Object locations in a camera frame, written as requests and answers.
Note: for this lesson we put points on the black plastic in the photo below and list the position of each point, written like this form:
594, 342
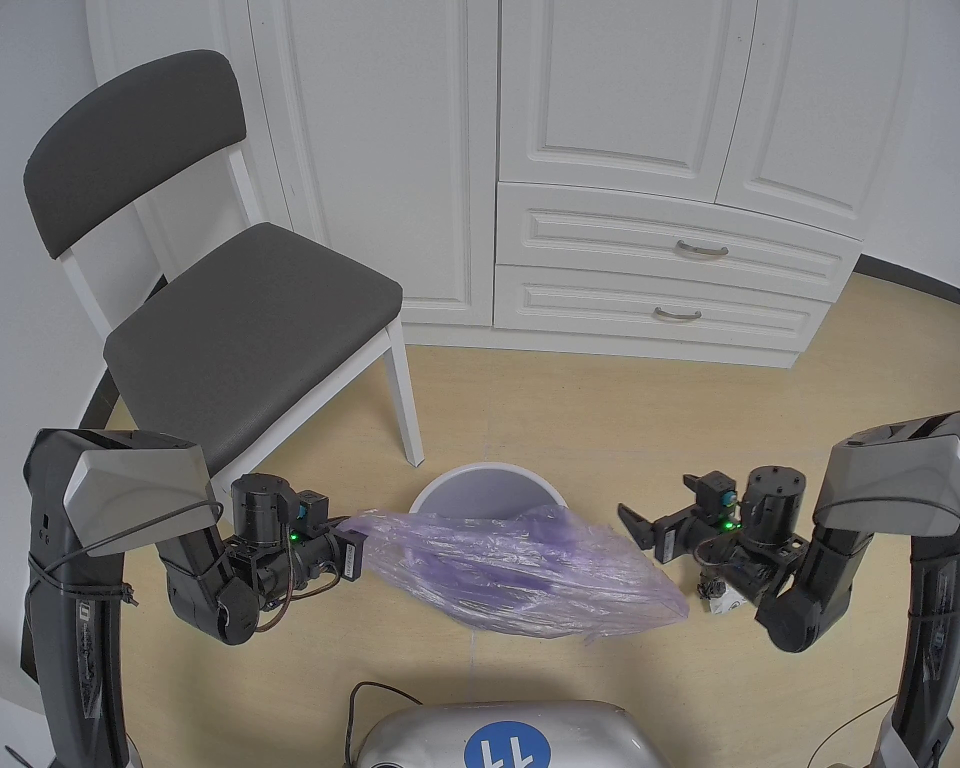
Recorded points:
709, 586

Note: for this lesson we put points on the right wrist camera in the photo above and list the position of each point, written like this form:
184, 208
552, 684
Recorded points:
712, 491

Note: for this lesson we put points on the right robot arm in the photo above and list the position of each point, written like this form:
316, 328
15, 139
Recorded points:
885, 480

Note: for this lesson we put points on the grey and white chair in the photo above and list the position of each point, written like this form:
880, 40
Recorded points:
247, 330

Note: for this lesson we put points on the white trash bin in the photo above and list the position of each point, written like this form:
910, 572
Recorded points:
450, 487

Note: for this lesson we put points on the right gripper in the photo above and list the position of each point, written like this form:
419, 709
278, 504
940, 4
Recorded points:
686, 536

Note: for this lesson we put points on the purple plastic bag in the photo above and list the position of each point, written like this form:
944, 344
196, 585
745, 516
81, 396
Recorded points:
525, 570

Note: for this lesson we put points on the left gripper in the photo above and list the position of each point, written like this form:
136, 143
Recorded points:
319, 559

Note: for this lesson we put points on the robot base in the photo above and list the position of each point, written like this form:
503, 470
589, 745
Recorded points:
420, 739

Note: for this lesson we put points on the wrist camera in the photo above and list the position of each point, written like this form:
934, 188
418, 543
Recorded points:
712, 491
313, 506

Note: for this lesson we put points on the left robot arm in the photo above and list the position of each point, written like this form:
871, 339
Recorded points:
75, 600

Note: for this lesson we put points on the white wardrobe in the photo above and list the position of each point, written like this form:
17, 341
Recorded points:
615, 90

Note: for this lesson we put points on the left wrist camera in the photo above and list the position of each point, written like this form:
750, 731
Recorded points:
313, 506

